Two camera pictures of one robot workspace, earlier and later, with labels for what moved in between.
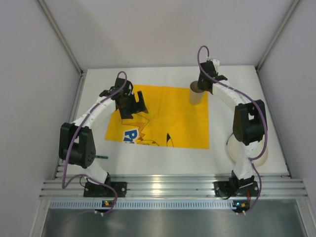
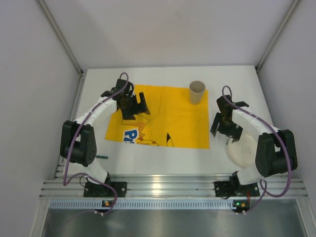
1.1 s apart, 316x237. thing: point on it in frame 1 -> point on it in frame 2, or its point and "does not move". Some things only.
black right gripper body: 204,80 -> 227,131
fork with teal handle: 102,157 does not move
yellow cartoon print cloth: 172,121 does not move
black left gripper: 135,106 does not move
